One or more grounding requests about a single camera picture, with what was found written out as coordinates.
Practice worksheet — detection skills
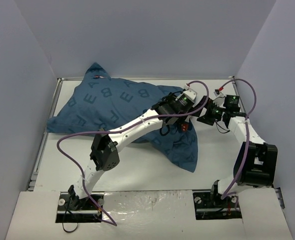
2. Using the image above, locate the blue cartoon letter pillowcase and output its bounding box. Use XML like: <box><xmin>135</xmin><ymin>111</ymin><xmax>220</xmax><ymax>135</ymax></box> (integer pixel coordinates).
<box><xmin>46</xmin><ymin>62</ymin><xmax>198</xmax><ymax>173</ymax></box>

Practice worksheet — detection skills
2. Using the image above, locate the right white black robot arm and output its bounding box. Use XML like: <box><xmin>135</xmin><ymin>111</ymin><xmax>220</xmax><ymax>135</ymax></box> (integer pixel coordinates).
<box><xmin>197</xmin><ymin>95</ymin><xmax>278</xmax><ymax>207</ymax></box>

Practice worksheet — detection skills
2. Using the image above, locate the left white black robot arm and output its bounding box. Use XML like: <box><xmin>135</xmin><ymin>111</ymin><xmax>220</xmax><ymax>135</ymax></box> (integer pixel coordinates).
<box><xmin>68</xmin><ymin>90</ymin><xmax>197</xmax><ymax>210</ymax></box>

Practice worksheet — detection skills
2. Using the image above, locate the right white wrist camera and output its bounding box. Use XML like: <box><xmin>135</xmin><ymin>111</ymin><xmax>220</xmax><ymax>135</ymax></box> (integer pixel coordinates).
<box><xmin>213</xmin><ymin>89</ymin><xmax>225</xmax><ymax>98</ymax></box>

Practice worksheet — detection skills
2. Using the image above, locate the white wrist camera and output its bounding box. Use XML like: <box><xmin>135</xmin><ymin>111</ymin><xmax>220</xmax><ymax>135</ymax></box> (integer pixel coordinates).
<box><xmin>183</xmin><ymin>84</ymin><xmax>197</xmax><ymax>103</ymax></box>
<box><xmin>213</xmin><ymin>89</ymin><xmax>225</xmax><ymax>98</ymax></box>

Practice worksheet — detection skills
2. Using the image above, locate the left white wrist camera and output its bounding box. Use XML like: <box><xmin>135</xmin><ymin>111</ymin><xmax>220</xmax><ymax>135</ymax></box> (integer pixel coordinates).
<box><xmin>183</xmin><ymin>84</ymin><xmax>197</xmax><ymax>103</ymax></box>

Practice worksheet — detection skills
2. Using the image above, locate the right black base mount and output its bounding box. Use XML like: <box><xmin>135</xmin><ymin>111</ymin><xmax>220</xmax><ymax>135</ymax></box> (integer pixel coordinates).
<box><xmin>192</xmin><ymin>190</ymin><xmax>242</xmax><ymax>221</ymax></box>

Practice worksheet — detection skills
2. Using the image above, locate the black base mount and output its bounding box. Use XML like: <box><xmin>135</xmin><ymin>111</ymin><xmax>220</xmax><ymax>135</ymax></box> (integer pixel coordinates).
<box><xmin>192</xmin><ymin>190</ymin><xmax>242</xmax><ymax>221</ymax></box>
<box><xmin>55</xmin><ymin>192</ymin><xmax>103</xmax><ymax>223</ymax></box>

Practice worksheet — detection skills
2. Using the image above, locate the right aluminium table rail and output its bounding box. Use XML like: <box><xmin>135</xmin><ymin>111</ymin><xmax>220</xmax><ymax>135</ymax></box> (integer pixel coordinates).
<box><xmin>224</xmin><ymin>78</ymin><xmax>278</xmax><ymax>195</ymax></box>

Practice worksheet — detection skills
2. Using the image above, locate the aluminium table rail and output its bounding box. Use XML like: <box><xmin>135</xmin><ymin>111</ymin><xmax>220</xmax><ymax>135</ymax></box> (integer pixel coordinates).
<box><xmin>26</xmin><ymin>78</ymin><xmax>64</xmax><ymax>192</ymax></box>
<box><xmin>224</xmin><ymin>78</ymin><xmax>278</xmax><ymax>195</ymax></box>

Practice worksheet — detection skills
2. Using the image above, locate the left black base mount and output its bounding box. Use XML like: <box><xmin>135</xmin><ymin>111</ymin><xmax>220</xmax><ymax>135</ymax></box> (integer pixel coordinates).
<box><xmin>55</xmin><ymin>192</ymin><xmax>103</xmax><ymax>223</ymax></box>

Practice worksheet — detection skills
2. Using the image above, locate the black thin cable loop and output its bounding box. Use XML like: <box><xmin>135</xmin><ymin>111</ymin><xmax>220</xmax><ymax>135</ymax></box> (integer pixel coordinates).
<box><xmin>62</xmin><ymin>207</ymin><xmax>80</xmax><ymax>233</ymax></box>

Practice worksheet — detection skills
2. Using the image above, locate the left aluminium table rail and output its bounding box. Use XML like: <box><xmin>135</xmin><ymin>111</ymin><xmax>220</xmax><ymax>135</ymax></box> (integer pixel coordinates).
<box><xmin>26</xmin><ymin>78</ymin><xmax>64</xmax><ymax>192</ymax></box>

